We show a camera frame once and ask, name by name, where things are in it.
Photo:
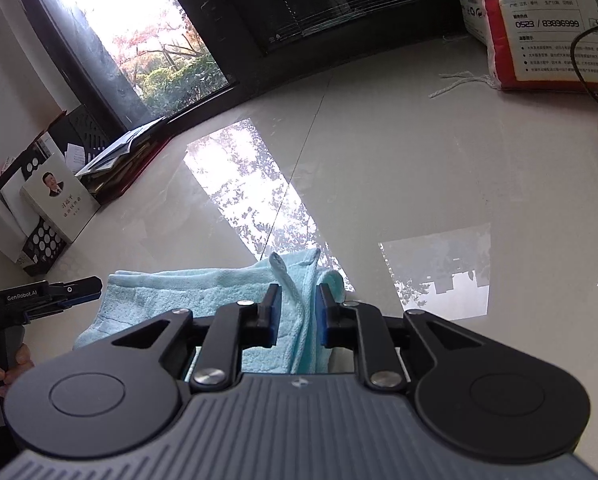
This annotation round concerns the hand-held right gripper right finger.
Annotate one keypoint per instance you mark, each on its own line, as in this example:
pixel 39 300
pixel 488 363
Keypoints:
pixel 321 317

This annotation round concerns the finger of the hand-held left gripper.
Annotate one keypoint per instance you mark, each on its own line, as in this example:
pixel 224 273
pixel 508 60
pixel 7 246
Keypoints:
pixel 79 287

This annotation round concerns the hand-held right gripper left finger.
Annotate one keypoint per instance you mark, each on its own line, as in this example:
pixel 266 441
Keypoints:
pixel 274 315

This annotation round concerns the dark window frame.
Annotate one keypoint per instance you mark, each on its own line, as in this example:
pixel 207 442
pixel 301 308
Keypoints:
pixel 204 35

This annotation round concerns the red and white rice bag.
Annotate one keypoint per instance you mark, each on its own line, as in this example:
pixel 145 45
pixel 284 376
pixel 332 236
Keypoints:
pixel 544 20

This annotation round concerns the black perforated file holder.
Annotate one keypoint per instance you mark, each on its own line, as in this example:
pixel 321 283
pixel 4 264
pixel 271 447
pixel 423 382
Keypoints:
pixel 44 247

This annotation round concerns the light blue towel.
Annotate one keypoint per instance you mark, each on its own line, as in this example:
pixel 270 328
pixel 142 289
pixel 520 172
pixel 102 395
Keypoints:
pixel 204 290

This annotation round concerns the red folder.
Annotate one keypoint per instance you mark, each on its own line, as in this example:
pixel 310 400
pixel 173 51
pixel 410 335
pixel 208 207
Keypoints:
pixel 149 160

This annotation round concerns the white book with portrait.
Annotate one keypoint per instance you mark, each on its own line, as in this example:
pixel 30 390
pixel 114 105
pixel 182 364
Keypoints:
pixel 59 200

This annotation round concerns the stack of papers and booklets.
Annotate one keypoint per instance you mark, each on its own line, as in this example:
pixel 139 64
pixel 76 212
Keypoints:
pixel 124 150

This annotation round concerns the white envelope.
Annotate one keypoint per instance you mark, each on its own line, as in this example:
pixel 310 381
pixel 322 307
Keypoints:
pixel 4 220

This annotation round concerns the person's left hand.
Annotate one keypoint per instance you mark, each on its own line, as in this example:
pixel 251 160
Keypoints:
pixel 20 362

